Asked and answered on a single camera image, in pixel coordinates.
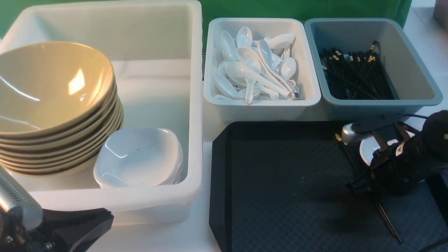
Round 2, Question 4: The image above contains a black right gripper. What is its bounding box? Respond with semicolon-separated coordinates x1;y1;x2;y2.
341;119;447;196

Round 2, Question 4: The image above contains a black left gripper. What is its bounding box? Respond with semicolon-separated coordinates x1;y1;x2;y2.
21;208;114;252

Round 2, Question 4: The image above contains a tan noodle bowl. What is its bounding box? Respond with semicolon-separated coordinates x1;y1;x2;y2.
0;41;116;138

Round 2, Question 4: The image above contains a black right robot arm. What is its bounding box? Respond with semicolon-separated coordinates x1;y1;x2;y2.
341;110;448;196

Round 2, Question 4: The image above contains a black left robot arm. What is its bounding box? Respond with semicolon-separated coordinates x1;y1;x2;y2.
0;168;114;252

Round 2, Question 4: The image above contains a black chopstick on tray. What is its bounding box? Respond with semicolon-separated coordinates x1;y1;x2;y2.
335;133;402;244

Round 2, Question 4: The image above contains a blue-grey chopstick bin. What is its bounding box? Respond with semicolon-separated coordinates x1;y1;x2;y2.
304;18;443;121

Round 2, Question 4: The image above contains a pile of black chopsticks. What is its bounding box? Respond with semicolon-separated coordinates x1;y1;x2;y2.
318;40;398;100

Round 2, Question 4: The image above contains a top white square dish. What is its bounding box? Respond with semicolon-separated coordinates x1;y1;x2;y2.
93;128;183;188

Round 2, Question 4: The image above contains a stack of white dishes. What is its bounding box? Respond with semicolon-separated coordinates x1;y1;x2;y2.
93;143;183;188

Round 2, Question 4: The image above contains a stack of tan bowls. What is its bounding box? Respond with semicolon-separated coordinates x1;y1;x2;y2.
1;84;124;176

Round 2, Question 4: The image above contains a black serving tray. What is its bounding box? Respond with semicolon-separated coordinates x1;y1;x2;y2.
209;121;447;252

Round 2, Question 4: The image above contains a white spoon bin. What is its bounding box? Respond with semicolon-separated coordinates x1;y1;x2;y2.
203;18;321;123

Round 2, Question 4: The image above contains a pile of white spoons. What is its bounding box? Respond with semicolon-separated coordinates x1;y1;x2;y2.
212;27;300;105

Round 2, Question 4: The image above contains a large white plastic tub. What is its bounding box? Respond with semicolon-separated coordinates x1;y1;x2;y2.
1;0;203;225

